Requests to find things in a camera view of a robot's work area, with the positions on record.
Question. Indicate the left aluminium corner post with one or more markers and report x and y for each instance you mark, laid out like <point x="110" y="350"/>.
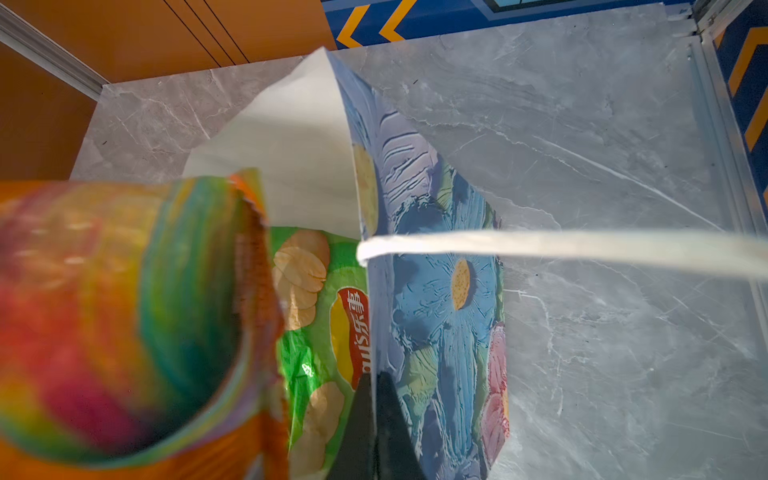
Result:
<point x="28" y="41"/>

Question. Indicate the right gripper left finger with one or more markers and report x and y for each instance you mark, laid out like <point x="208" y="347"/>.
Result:
<point x="355" y="458"/>

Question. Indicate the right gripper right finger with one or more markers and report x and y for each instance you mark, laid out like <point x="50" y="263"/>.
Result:
<point x="396" y="438"/>

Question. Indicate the green Lays chips bag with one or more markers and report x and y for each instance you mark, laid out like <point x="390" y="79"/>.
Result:
<point x="326" y="348"/>

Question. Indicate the orange white snack bag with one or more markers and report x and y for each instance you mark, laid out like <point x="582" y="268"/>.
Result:
<point x="139" y="331"/>

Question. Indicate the floral paper gift bag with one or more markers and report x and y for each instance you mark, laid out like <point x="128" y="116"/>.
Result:
<point x="331" y="154"/>

